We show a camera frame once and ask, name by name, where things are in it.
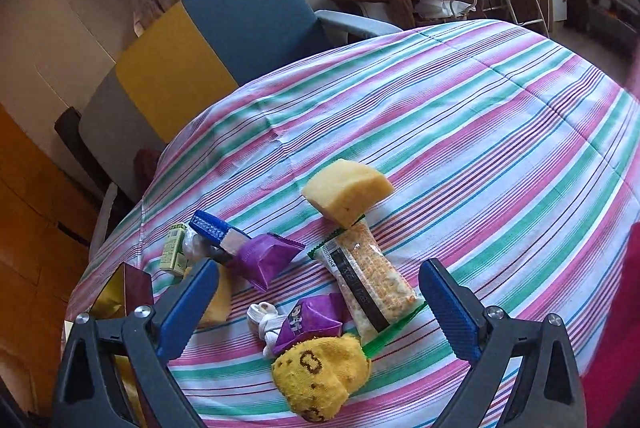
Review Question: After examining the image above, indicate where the small yellow sponge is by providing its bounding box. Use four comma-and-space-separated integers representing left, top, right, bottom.
198, 263, 232, 330

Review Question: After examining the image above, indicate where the white sock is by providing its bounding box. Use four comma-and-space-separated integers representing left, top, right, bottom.
246, 301, 286, 359

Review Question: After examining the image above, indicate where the small green white box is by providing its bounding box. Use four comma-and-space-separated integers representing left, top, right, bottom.
160, 223, 188, 278

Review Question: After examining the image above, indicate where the cracker snack packet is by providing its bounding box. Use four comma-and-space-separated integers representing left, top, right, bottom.
309, 217, 425, 358

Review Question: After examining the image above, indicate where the blue toothpaste box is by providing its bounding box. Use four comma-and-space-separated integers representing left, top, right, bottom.
189, 211, 250, 256

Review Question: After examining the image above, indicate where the purple snack pouch upper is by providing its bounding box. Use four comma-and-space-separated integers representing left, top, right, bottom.
229, 233, 305, 292

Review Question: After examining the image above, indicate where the purple snack pouch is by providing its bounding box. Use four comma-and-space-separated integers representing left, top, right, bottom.
229, 233, 305, 292
272, 293, 348, 356

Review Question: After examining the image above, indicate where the purple snack pouch lower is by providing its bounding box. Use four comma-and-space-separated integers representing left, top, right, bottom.
272, 293, 348, 356

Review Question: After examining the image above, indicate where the striped bedspread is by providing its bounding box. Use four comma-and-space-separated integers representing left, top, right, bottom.
64, 19, 640, 428

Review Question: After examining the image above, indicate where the large yellow sponge wedge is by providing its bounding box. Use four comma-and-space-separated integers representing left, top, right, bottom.
302, 159, 394, 229

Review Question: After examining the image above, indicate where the white bag under table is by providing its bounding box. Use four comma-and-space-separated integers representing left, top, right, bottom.
414, 0, 478, 20

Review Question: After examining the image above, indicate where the blue yellow grey armchair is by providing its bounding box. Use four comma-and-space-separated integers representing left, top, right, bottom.
54, 0, 398, 202

